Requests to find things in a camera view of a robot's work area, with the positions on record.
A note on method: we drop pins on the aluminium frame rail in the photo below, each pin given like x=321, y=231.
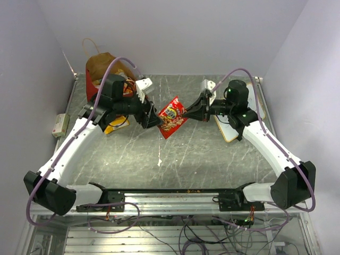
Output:
x=177, y=204

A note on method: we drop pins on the red nut mix snack bag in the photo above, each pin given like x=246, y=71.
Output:
x=172, y=117

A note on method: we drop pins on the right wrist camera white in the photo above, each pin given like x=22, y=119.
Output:
x=207, y=87

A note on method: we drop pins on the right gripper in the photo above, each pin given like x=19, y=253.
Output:
x=200, y=110

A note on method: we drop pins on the small yellow snack packet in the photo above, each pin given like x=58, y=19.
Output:
x=118, y=123

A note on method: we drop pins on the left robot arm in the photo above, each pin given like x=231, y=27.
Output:
x=49, y=186

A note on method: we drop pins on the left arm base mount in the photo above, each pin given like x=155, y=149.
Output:
x=114, y=202

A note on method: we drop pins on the red paper bag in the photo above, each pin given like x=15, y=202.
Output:
x=96, y=67

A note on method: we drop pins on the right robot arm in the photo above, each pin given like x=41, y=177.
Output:
x=295, y=181

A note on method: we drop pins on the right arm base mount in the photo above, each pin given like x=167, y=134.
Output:
x=236, y=201

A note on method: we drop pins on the small whiteboard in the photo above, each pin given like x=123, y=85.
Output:
x=228, y=133

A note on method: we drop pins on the small white box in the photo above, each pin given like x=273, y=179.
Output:
x=61, y=124

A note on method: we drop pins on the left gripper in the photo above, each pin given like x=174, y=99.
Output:
x=150, y=120

